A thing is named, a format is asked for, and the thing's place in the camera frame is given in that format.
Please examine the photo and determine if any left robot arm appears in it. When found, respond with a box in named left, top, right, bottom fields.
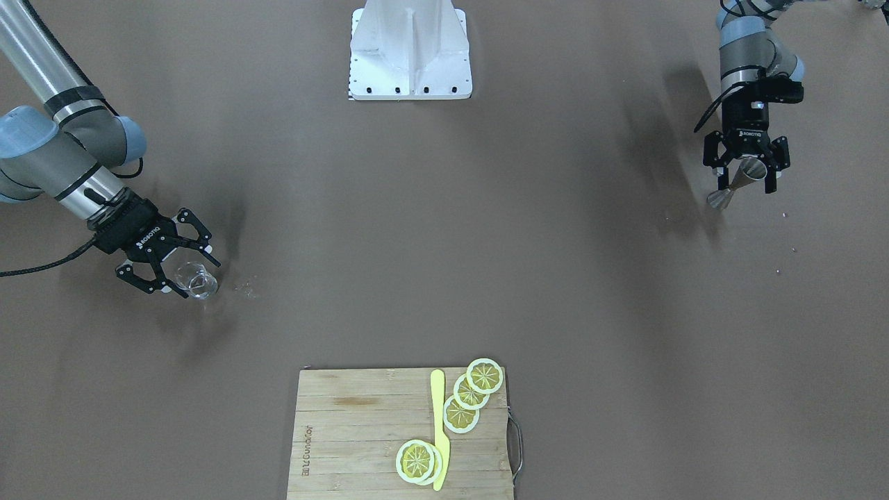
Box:
left=695, top=1, right=804, bottom=210

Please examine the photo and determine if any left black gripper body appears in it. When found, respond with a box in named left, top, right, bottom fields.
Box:
left=722, top=77, right=804, bottom=137

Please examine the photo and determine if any wooden cutting board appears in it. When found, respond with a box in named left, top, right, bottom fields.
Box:
left=286, top=367, right=523, bottom=499

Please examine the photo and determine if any middle lemon slice in row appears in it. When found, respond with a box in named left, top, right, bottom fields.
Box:
left=453, top=374, right=490, bottom=410

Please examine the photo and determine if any small clear glass cup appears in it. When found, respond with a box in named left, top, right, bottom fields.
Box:
left=174, top=262, right=219, bottom=300

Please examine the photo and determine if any steel double jigger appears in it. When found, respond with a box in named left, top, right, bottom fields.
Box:
left=707, top=156, right=767, bottom=211

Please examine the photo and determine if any lemon slice near knife tip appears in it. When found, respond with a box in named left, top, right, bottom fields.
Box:
left=396, top=439, right=442, bottom=486

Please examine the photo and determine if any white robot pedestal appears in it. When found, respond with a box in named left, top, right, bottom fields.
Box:
left=347, top=1, right=473, bottom=101

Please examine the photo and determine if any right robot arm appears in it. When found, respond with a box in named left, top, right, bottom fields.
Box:
left=1, top=1, right=218, bottom=298

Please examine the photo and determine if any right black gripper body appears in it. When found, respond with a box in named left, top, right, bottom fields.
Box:
left=88, top=196, right=174, bottom=262

